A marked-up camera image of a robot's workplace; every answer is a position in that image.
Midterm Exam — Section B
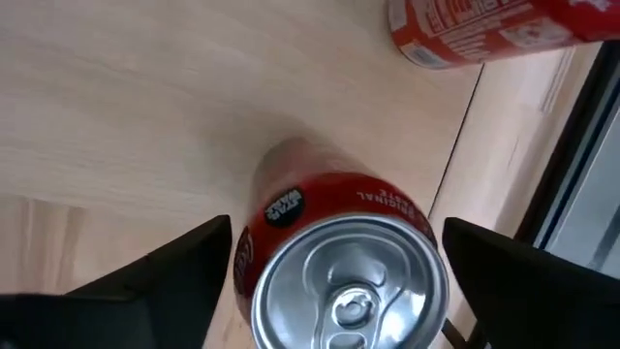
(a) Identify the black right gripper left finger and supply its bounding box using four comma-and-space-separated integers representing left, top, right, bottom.
0, 214, 234, 349

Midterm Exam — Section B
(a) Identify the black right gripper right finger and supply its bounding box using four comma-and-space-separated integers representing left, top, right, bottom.
442, 216, 620, 349

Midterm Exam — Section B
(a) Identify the red Star Wars Coca-Cola can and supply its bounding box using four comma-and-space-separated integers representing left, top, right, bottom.
232, 136, 450, 349

